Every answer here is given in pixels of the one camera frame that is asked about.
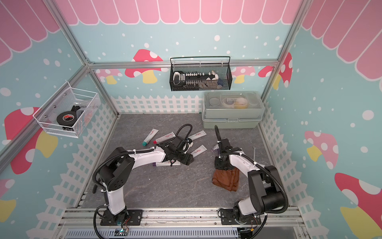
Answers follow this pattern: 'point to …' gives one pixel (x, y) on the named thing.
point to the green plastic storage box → (232, 109)
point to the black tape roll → (66, 118)
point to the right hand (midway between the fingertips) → (218, 165)
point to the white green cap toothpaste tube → (198, 135)
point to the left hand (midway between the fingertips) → (188, 159)
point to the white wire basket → (84, 102)
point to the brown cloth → (228, 179)
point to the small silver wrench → (254, 153)
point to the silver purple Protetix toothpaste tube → (215, 148)
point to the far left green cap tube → (149, 137)
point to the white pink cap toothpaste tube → (164, 138)
